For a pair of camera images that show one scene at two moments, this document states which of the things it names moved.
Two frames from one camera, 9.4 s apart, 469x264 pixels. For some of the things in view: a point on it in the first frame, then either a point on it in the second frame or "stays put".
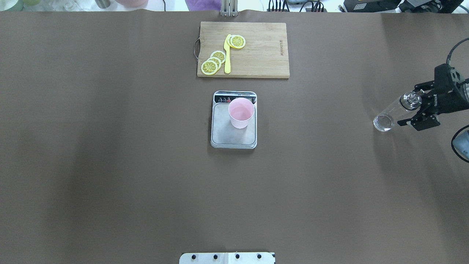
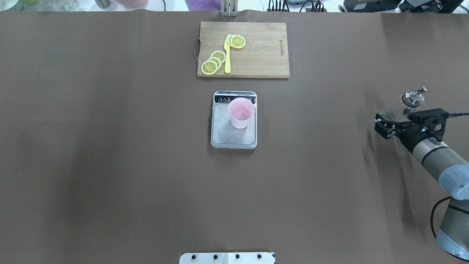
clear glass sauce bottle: (411, 101) stays put
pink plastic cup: (240, 110) stays put
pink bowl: (133, 3) stays put
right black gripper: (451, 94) to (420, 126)
